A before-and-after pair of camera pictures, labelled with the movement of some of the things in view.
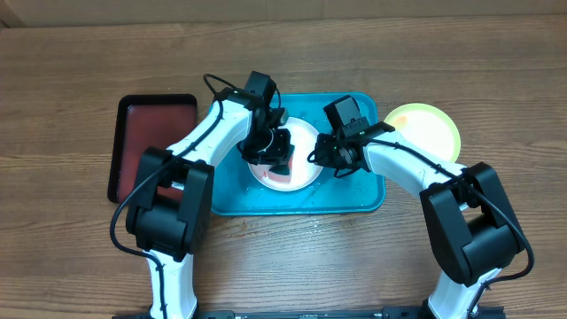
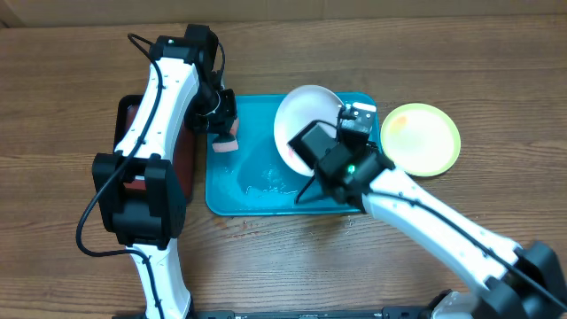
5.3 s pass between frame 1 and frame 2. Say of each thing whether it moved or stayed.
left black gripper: moved
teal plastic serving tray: stayed
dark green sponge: moved
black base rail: stayed
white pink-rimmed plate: moved
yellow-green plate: stayed
